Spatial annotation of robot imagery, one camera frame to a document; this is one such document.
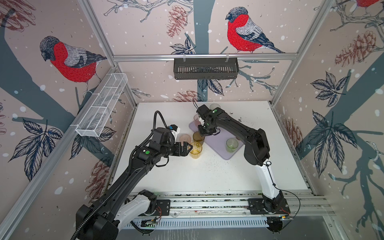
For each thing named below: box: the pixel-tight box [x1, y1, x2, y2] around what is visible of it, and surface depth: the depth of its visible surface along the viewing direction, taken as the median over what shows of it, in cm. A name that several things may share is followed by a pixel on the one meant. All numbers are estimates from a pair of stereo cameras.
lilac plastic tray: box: [189, 121, 244, 160], surface depth 97 cm
